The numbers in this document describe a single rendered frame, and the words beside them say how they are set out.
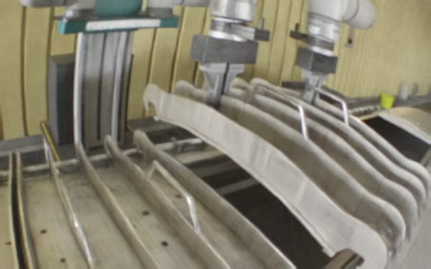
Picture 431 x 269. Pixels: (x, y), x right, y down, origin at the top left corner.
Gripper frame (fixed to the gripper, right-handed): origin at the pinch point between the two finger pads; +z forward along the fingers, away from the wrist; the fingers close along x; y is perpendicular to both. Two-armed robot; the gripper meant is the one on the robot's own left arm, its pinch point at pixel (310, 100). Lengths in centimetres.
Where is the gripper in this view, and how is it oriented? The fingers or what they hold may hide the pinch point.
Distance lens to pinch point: 76.2
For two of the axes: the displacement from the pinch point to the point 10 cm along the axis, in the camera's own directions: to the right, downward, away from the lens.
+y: 5.9, 4.1, -6.9
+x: 7.9, -1.4, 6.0
